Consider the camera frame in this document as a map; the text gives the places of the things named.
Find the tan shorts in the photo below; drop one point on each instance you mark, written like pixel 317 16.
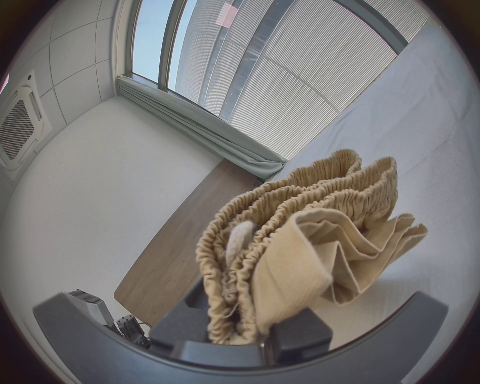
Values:
pixel 300 232

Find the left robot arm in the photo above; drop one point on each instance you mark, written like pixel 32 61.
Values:
pixel 93 305

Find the white ceiling air vent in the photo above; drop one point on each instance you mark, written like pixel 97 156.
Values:
pixel 18 123

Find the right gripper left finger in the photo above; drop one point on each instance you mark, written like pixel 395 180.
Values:
pixel 176 322

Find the window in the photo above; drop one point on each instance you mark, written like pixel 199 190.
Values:
pixel 281 75

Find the bed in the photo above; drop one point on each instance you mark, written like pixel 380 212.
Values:
pixel 412 131

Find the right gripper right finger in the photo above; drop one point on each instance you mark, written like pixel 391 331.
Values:
pixel 303 333

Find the grey-green curtain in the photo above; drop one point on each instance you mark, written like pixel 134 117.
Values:
pixel 210 135

